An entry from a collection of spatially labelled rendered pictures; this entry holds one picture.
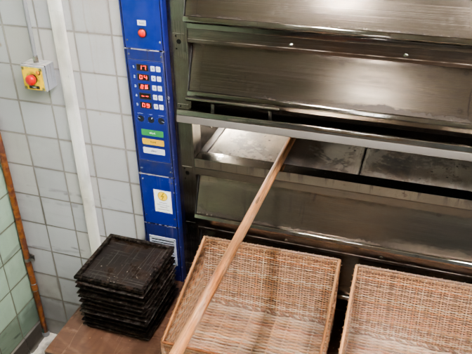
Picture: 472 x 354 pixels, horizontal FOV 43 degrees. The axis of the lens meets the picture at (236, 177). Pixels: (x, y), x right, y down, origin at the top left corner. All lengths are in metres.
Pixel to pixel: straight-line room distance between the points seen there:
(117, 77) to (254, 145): 0.58
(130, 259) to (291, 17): 1.10
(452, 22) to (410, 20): 0.12
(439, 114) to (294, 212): 0.65
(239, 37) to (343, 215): 0.74
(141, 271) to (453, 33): 1.35
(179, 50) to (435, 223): 1.07
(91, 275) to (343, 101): 1.12
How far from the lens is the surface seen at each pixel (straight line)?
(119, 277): 2.29
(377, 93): 1.97
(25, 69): 2.38
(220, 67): 2.08
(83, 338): 2.44
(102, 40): 2.23
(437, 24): 1.88
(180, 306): 2.26
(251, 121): 1.95
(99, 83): 2.31
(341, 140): 1.90
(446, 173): 2.27
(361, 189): 2.14
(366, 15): 1.89
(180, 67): 2.13
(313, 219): 2.24
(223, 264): 1.70
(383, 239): 2.23
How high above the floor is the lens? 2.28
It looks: 31 degrees down
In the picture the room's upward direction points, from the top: 1 degrees counter-clockwise
